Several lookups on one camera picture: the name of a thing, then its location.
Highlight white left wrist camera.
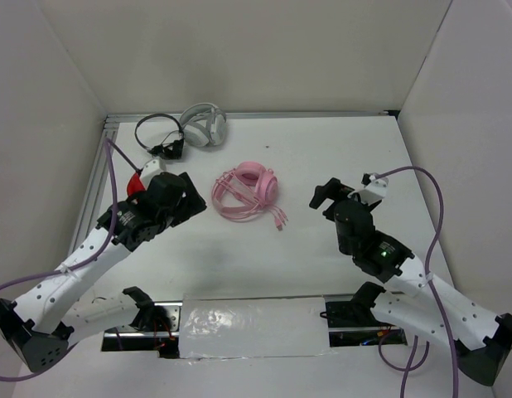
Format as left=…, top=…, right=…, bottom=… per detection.
left=139, top=158, right=167, bottom=188

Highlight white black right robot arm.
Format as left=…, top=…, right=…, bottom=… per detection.
left=309, top=175, right=512, bottom=386

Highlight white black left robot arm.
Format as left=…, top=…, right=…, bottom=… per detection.
left=0, top=172, right=206, bottom=375

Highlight white grey gaming headphones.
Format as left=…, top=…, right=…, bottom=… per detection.
left=179, top=103, right=227, bottom=148

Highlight pink headphones with cable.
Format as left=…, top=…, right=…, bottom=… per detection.
left=210, top=161, right=288, bottom=231

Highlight red headphones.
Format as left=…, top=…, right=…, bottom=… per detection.
left=126, top=169, right=147, bottom=197

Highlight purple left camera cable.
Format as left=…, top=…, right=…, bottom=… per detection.
left=0, top=138, right=145, bottom=381

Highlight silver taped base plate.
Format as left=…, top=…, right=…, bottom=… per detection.
left=101, top=296, right=407, bottom=361

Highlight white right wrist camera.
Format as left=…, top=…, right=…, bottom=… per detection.
left=348, top=173, right=389, bottom=206

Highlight black on-ear headphones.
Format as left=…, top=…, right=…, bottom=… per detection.
left=134, top=113, right=185, bottom=161

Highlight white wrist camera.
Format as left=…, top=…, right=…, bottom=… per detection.
left=139, top=158, right=167, bottom=188
left=348, top=173, right=389, bottom=206

